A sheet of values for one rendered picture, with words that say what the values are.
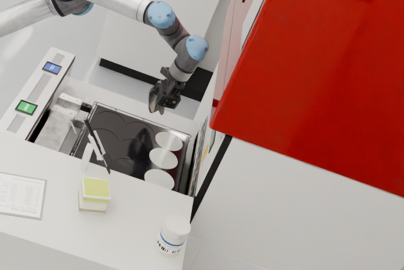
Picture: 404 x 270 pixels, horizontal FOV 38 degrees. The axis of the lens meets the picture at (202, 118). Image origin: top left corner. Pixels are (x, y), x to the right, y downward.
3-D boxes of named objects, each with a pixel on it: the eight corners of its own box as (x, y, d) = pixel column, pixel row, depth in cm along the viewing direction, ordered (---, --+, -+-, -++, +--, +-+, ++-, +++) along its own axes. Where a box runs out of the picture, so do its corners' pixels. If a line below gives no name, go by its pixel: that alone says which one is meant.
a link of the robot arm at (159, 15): (45, -53, 188) (178, -1, 175) (59, -37, 198) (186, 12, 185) (28, -22, 186) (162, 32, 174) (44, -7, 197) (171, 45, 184)
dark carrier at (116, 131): (187, 138, 213) (188, 136, 213) (175, 201, 184) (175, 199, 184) (97, 106, 209) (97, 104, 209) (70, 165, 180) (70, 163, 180)
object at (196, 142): (197, 141, 221) (205, 122, 216) (183, 222, 185) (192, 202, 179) (192, 139, 221) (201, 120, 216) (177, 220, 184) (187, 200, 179)
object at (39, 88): (67, 85, 226) (75, 55, 218) (15, 175, 180) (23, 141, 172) (44, 76, 224) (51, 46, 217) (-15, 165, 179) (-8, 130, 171)
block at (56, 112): (74, 118, 201) (76, 112, 200) (71, 124, 198) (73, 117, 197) (52, 110, 200) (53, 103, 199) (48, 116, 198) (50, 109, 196)
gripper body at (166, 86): (154, 106, 198) (169, 82, 191) (151, 88, 204) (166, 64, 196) (174, 111, 202) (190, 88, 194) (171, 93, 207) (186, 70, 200)
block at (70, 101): (80, 106, 208) (82, 99, 206) (78, 111, 205) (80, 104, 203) (59, 98, 207) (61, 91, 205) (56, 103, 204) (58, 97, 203)
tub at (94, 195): (103, 196, 165) (109, 178, 161) (104, 216, 159) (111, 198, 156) (76, 193, 162) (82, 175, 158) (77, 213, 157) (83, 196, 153)
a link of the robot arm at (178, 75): (172, 55, 194) (193, 61, 198) (166, 64, 197) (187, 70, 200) (175, 70, 189) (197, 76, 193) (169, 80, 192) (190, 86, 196)
